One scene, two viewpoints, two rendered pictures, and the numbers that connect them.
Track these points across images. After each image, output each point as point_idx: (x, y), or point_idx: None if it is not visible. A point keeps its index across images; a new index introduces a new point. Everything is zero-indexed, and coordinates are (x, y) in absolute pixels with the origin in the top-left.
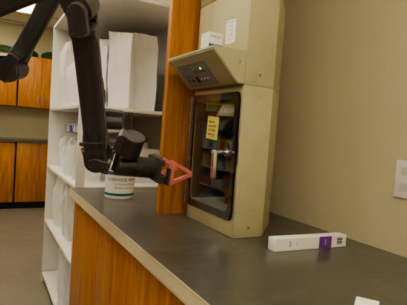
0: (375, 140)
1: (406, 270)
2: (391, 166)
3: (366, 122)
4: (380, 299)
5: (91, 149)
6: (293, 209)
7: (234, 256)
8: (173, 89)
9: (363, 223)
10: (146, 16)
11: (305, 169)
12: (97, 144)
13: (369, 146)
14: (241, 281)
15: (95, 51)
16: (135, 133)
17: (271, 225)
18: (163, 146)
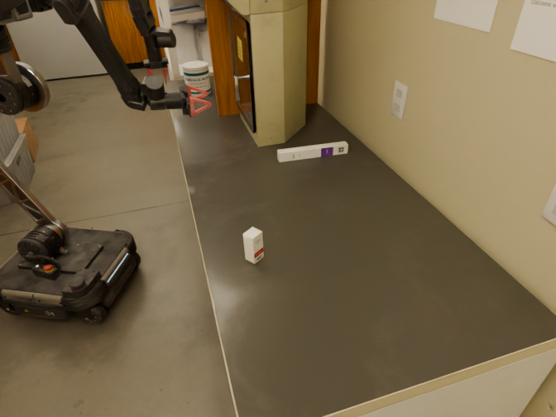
0: (385, 56)
1: (370, 182)
2: (392, 85)
3: (382, 35)
4: (315, 212)
5: (125, 94)
6: (337, 106)
7: (243, 169)
8: (212, 1)
9: (374, 131)
10: None
11: (344, 71)
12: (127, 92)
13: (381, 60)
14: (229, 194)
15: (93, 27)
16: (155, 79)
17: (305, 127)
18: (212, 59)
